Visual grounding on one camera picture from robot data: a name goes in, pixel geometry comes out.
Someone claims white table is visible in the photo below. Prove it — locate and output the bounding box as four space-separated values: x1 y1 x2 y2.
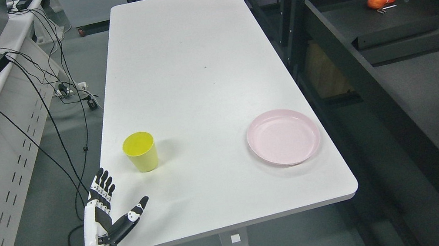
100 0 359 246

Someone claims pink plastic plate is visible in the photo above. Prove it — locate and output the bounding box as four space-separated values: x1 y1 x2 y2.
246 109 321 166

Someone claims black cable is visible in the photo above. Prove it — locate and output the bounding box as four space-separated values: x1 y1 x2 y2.
0 40 103 233

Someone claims orange toy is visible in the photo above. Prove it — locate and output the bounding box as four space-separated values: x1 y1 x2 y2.
367 0 395 10

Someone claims black metal shelf rack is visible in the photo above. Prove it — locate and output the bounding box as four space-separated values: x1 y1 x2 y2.
247 0 439 246

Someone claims yellow plastic cup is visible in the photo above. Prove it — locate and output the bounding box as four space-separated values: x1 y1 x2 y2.
122 131 159 173

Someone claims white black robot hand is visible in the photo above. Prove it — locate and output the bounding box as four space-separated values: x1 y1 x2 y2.
83 168 149 246

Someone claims white power strip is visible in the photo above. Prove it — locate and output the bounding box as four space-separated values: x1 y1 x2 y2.
53 82 87 99

